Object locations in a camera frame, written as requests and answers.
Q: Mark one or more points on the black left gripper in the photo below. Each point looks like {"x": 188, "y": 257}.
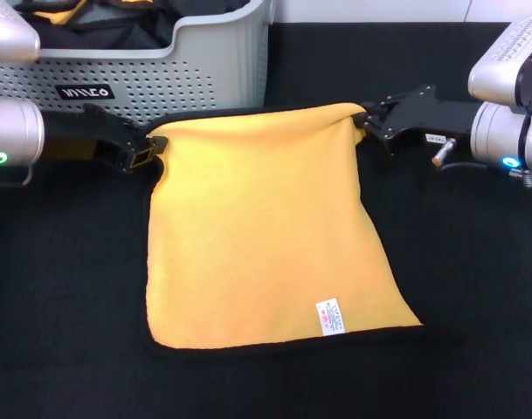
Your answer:
{"x": 99, "y": 126}

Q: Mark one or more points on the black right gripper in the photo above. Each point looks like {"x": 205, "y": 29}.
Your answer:
{"x": 423, "y": 113}

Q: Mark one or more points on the yellow towel with black edge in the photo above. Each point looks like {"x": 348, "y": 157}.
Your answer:
{"x": 257, "y": 218}

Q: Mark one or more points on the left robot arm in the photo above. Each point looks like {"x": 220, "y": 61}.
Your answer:
{"x": 16, "y": 131}

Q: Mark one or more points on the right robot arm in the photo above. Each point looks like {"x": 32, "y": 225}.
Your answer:
{"x": 497, "y": 131}

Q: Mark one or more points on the grey perforated storage box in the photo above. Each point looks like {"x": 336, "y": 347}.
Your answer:
{"x": 195, "y": 65}

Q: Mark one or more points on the folded yellow towel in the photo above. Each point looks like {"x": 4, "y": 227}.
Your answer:
{"x": 58, "y": 15}

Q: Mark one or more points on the black tablecloth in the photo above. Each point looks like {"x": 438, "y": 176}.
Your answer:
{"x": 466, "y": 283}

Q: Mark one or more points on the black cloth pile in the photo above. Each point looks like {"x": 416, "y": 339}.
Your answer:
{"x": 130, "y": 35}

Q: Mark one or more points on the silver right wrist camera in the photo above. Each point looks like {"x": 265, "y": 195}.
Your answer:
{"x": 497, "y": 65}

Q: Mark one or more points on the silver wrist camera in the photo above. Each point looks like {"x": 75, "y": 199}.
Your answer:
{"x": 497, "y": 65}
{"x": 8, "y": 30}

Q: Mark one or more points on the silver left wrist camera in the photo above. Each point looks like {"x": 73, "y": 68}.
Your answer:
{"x": 8, "y": 30}

